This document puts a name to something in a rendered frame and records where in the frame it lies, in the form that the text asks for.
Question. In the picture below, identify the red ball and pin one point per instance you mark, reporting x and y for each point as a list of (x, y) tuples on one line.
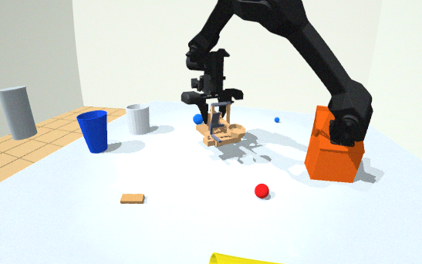
[(261, 190)]

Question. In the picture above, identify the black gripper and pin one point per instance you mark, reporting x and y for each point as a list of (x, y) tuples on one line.
[(213, 88)]

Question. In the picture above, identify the white cup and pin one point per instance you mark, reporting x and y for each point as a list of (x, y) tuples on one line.
[(138, 118)]

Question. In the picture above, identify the blue ball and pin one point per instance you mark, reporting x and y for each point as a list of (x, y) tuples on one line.
[(198, 119)]

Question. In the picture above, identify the blue cup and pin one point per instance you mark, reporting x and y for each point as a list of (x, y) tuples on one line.
[(93, 125)]

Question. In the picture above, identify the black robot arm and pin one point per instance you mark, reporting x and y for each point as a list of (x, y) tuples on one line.
[(350, 101)]

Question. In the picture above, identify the wooden catapult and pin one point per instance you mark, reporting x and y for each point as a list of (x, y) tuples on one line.
[(219, 131)]

